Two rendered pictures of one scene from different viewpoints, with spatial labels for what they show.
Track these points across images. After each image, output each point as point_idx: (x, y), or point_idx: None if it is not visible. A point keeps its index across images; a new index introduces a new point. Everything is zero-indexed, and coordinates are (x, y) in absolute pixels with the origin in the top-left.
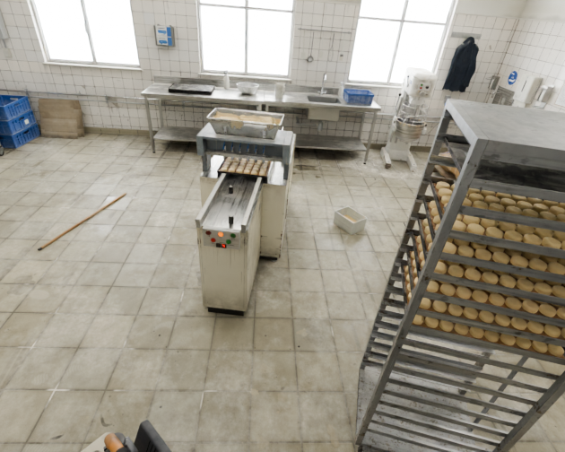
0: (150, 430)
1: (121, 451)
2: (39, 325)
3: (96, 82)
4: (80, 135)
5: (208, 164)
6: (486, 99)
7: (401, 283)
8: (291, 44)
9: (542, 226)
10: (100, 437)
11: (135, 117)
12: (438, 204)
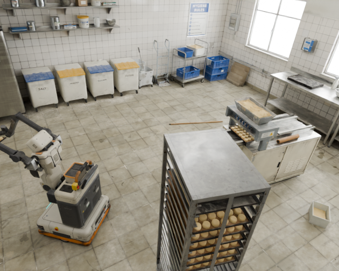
0: (95, 166)
1: (85, 162)
2: (142, 147)
3: (262, 61)
4: (240, 85)
5: (233, 122)
6: None
7: (292, 268)
8: None
9: (175, 183)
10: (94, 164)
11: (272, 86)
12: None
